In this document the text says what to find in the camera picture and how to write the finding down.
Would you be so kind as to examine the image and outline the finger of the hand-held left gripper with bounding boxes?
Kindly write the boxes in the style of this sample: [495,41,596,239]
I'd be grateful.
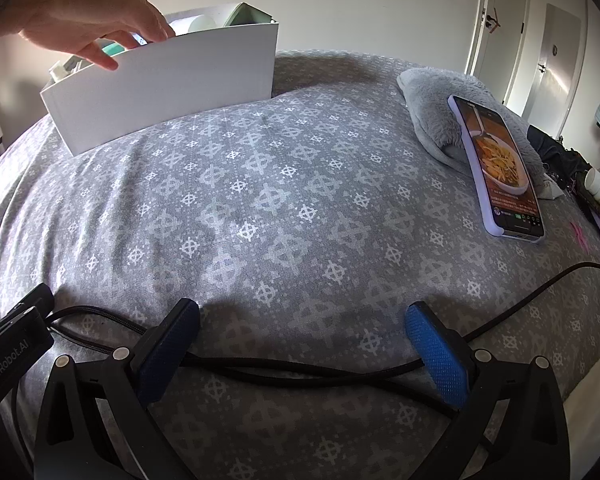
[2,282,56,317]

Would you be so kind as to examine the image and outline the grey printed blanket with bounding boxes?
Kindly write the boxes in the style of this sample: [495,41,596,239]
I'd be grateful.
[0,49,600,480]

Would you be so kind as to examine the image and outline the person's left hand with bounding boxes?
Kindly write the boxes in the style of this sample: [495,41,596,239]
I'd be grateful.
[17,0,177,72]

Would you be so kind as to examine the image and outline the dark notebook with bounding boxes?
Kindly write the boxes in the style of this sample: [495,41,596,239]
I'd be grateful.
[572,172,600,247]

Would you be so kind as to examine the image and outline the white wardrobe door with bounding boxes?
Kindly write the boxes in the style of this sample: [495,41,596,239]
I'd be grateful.
[521,2,589,137]

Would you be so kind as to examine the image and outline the pink ribbon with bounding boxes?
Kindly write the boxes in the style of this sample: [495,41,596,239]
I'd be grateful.
[570,221,590,255]

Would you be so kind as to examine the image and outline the black bag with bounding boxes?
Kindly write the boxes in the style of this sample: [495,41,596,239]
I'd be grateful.
[526,124,592,183]

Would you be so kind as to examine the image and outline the smartphone with lilac case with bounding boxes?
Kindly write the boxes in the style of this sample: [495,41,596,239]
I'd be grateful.
[447,94,546,238]

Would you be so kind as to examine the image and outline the black cable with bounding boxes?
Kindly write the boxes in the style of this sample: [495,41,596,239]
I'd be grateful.
[45,307,461,418]
[185,262,600,376]

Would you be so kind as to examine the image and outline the grey plush pillow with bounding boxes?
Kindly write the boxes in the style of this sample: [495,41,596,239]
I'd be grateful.
[396,66,546,181]

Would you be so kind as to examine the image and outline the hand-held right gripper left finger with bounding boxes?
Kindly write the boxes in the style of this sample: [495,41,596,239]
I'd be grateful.
[32,297,203,480]

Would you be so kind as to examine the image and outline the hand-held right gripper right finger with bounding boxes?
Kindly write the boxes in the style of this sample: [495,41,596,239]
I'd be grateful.
[404,301,571,480]

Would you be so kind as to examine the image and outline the white storage box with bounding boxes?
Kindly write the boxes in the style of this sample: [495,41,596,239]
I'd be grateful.
[40,2,281,157]

